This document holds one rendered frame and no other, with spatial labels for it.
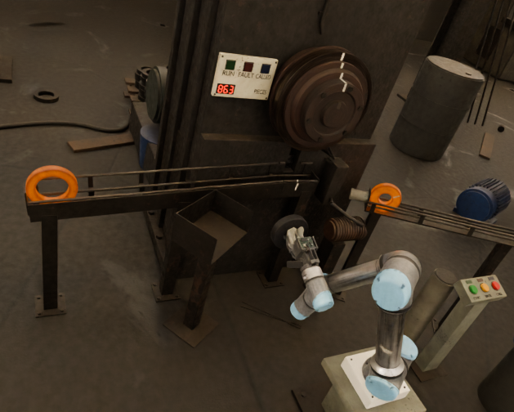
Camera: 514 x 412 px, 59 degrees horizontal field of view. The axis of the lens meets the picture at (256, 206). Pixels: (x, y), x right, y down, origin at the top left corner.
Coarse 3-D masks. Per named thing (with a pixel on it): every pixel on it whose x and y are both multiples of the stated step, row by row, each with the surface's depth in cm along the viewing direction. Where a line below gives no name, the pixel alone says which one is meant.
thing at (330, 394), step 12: (312, 384) 213; (324, 384) 215; (300, 396) 206; (312, 396) 208; (324, 396) 209; (336, 396) 195; (300, 408) 203; (312, 408) 203; (324, 408) 203; (336, 408) 195
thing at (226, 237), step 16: (192, 208) 186; (208, 208) 200; (224, 208) 198; (240, 208) 193; (176, 224) 179; (192, 224) 174; (208, 224) 195; (224, 224) 197; (240, 224) 197; (176, 240) 183; (192, 240) 178; (208, 240) 173; (224, 240) 190; (208, 256) 176; (208, 272) 201; (192, 288) 209; (208, 288) 212; (192, 304) 214; (176, 320) 224; (192, 320) 219; (208, 320) 229; (192, 336) 219
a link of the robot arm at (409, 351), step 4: (404, 336) 174; (404, 340) 172; (408, 340) 173; (404, 344) 170; (408, 344) 171; (412, 344) 172; (404, 348) 169; (408, 348) 169; (412, 348) 170; (416, 348) 171; (404, 352) 167; (408, 352) 167; (412, 352) 168; (416, 352) 169; (400, 356) 167; (404, 356) 166; (408, 356) 166; (412, 356) 167; (404, 360) 166; (408, 360) 168; (412, 360) 169; (404, 364) 166; (408, 364) 167; (408, 368) 167
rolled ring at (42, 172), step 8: (40, 168) 172; (48, 168) 172; (56, 168) 173; (64, 168) 176; (32, 176) 171; (40, 176) 172; (48, 176) 173; (56, 176) 174; (64, 176) 175; (72, 176) 177; (32, 184) 172; (72, 184) 179; (32, 192) 175; (72, 192) 181; (32, 200) 177
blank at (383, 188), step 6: (378, 186) 228; (384, 186) 227; (390, 186) 226; (396, 186) 228; (372, 192) 230; (378, 192) 229; (384, 192) 228; (390, 192) 228; (396, 192) 227; (372, 198) 231; (378, 198) 231; (396, 198) 228; (390, 204) 231; (396, 204) 230; (378, 210) 234; (384, 210) 234
